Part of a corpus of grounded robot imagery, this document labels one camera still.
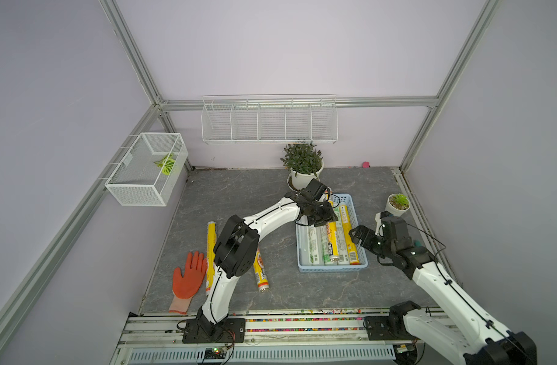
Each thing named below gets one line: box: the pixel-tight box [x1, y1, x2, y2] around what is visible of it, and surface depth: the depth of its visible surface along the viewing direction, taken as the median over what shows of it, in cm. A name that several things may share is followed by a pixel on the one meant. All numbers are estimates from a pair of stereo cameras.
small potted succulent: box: [385, 193, 411, 217], surface depth 98 cm
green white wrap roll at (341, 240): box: [335, 221, 350, 264], surface depth 88 cm
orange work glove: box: [168, 250, 208, 315], surface depth 83 cm
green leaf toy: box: [153, 152, 176, 176], surface depth 84 cm
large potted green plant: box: [280, 142, 325, 193], surface depth 102 cm
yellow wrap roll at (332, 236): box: [325, 199, 341, 262], surface depth 82 cm
